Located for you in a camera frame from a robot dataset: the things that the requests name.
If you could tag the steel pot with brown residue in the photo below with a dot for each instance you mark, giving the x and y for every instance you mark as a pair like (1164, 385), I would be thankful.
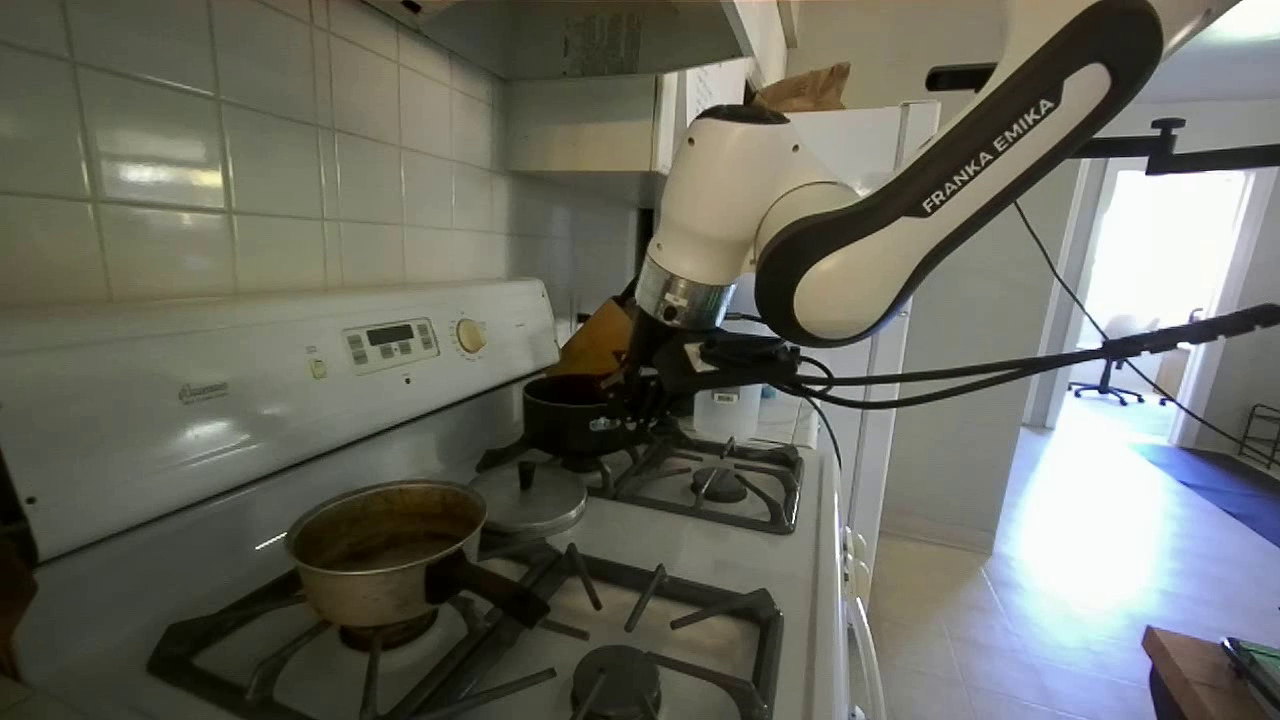
(387, 574)

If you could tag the white gas stove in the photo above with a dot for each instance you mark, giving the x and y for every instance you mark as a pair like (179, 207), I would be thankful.
(135, 401)

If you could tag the white refrigerator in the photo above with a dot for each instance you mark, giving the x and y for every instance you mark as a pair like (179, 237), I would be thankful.
(866, 441)

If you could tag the dark blue rug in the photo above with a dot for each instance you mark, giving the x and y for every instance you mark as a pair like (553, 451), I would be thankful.
(1226, 485)

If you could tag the black burner grate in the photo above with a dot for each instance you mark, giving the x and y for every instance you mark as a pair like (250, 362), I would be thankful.
(666, 574)
(705, 516)

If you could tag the dark metal rack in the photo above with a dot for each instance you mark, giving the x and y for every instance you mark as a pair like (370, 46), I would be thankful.
(1261, 434)

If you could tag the clear plastic container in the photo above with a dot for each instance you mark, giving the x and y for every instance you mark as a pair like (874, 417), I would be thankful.
(761, 422)

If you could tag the office chair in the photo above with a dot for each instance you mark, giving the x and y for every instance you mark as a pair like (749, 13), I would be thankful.
(1115, 362)

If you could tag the brown paper bag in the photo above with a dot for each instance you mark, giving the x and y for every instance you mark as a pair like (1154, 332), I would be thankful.
(806, 91)

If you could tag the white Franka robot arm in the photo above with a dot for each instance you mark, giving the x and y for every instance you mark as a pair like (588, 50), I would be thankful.
(866, 255)

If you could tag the wooden table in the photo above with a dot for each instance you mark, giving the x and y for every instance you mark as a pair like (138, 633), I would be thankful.
(1185, 681)

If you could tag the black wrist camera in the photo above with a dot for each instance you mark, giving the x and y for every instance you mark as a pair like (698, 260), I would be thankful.
(746, 362)

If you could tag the black stereo camera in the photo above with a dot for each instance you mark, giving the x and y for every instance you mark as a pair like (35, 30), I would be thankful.
(961, 79)

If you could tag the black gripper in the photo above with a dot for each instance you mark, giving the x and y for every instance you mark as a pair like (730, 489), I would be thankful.
(666, 356)

